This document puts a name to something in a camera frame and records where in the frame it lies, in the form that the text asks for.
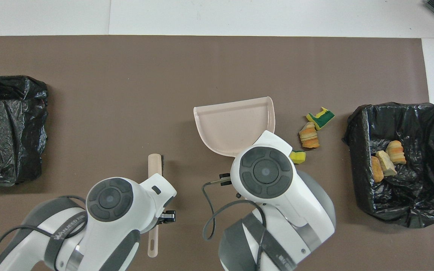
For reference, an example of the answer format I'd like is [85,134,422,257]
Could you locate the orange striped sponge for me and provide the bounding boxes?
[386,140,406,165]

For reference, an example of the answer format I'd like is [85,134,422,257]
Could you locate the brown waffle sponge piece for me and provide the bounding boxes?
[371,156,384,183]

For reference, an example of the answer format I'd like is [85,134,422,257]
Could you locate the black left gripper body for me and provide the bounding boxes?
[160,210,176,225]

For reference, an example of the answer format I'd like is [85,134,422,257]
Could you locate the pale cream sponge piece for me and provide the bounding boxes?
[375,151,397,177]

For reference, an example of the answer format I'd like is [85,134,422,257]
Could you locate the black bag lined bin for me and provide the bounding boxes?
[0,75,49,187]
[342,102,434,229]

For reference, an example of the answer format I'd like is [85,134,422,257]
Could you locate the brown table mat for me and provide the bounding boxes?
[0,36,434,271]

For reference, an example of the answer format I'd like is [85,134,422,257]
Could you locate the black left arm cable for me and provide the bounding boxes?
[0,195,87,271]

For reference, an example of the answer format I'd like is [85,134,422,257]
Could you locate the notched green yellow sponge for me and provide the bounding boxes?
[306,107,335,131]

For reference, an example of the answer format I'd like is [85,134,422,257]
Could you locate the beige plastic dustpan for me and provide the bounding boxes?
[194,96,276,157]

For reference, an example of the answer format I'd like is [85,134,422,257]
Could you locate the beige hand brush black bristles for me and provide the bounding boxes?
[147,154,164,258]

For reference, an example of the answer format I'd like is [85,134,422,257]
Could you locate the orange striped bread slices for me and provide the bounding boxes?
[299,122,320,149]

